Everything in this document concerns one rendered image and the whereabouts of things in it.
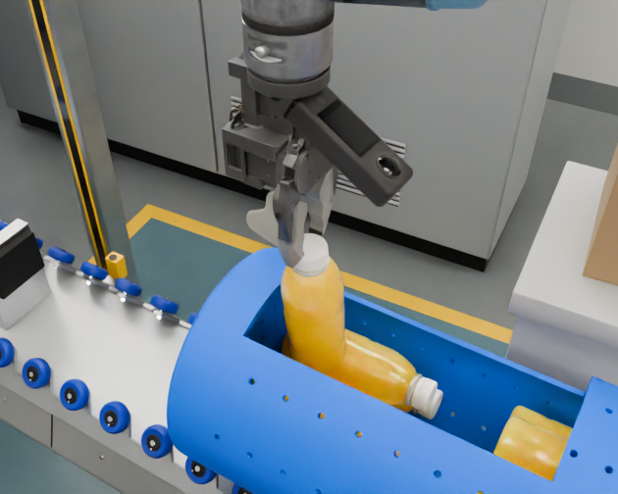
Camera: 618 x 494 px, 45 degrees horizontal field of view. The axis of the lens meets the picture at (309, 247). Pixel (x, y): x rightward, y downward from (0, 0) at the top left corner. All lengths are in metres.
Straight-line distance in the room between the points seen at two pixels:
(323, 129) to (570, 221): 0.56
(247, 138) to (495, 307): 1.97
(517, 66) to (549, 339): 1.25
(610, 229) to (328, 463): 0.45
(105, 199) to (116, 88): 1.46
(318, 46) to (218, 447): 0.46
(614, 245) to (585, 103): 2.64
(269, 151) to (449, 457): 0.33
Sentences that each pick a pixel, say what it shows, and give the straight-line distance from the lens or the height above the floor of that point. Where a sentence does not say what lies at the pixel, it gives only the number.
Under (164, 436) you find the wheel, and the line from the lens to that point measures 1.04.
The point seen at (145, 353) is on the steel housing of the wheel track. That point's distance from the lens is 1.20.
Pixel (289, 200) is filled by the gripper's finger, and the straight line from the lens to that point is 0.67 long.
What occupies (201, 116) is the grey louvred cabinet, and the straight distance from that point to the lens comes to 2.78.
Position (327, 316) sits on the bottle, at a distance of 0.79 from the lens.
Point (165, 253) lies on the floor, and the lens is 2.73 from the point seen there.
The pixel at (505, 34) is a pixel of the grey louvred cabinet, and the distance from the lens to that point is 2.14.
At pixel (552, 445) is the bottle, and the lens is 0.81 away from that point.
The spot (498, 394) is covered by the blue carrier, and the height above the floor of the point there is 1.06.
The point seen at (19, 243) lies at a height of 1.07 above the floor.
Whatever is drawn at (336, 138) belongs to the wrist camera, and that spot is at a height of 1.48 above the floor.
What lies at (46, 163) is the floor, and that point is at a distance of 3.29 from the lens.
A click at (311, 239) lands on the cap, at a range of 0.76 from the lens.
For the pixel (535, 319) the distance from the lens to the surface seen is 1.01.
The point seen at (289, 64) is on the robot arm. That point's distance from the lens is 0.61.
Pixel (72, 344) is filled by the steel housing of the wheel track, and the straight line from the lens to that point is 1.24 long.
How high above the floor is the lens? 1.83
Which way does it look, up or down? 43 degrees down
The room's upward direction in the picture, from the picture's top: straight up
